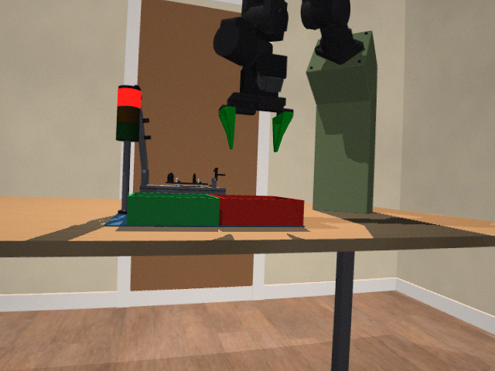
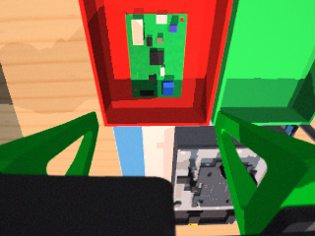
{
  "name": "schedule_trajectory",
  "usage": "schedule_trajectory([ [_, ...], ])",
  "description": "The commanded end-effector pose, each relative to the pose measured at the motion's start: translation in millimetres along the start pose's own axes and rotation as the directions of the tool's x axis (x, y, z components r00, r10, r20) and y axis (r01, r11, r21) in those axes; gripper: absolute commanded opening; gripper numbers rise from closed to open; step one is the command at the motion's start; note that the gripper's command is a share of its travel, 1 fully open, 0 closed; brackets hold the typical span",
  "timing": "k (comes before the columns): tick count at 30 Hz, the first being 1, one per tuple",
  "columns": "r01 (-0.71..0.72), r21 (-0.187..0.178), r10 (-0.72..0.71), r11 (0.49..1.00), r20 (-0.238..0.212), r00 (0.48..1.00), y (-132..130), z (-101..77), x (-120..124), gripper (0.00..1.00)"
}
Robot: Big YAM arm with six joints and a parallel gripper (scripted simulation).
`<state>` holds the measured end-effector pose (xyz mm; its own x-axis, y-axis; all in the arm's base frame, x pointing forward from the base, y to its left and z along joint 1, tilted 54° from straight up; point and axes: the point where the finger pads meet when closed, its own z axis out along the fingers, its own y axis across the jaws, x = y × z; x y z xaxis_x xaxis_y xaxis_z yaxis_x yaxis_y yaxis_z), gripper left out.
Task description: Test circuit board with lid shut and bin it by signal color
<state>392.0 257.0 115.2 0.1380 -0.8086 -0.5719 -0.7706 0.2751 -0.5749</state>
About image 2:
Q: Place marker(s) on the green circuit board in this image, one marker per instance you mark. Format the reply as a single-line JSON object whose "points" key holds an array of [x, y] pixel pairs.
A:
{"points": [[156, 47]]}

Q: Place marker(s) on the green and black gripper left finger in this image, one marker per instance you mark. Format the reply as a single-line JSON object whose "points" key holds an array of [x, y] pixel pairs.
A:
{"points": [[31, 154]]}

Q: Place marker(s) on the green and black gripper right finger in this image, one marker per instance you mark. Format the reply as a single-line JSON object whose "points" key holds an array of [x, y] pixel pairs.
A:
{"points": [[288, 182]]}

